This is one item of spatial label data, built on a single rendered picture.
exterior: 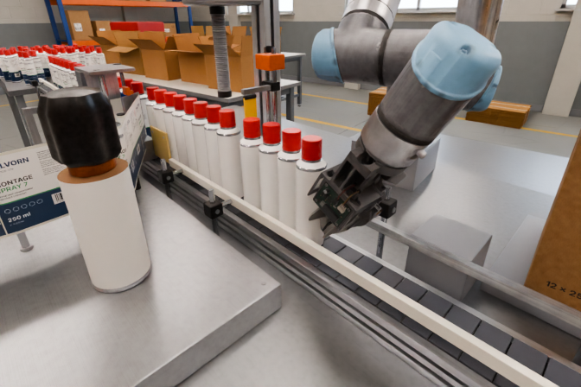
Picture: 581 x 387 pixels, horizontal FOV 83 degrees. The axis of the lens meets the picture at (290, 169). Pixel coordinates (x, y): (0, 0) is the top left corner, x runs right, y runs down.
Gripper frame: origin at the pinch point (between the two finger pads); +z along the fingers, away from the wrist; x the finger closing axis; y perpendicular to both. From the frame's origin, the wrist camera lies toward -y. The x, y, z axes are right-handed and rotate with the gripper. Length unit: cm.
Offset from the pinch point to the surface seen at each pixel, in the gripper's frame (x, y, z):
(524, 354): 28.7, -1.9, -10.2
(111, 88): -67, 10, 21
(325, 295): 8.3, 5.4, 5.9
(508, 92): -53, -542, 111
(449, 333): 21.0, 4.5, -9.2
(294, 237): -2.3, 4.5, 4.0
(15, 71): -225, 12, 127
